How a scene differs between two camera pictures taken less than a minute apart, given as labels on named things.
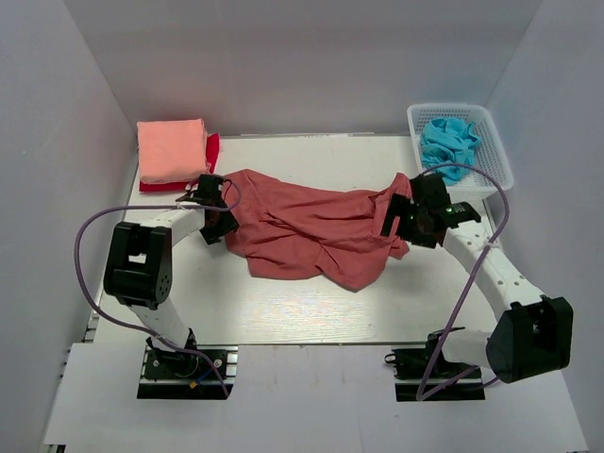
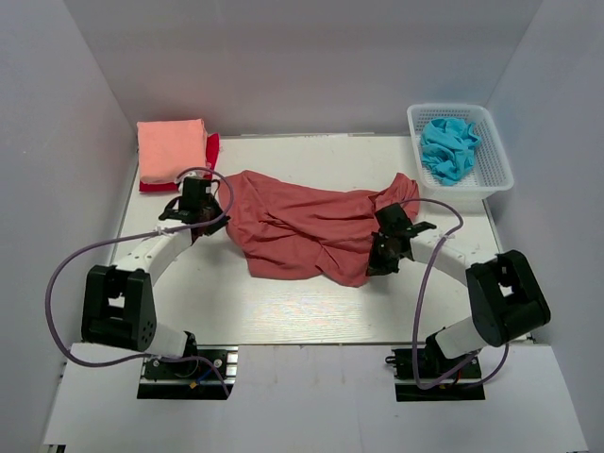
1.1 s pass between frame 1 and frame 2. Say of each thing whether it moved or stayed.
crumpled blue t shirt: stayed
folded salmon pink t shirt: stayed
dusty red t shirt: stayed
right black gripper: moved
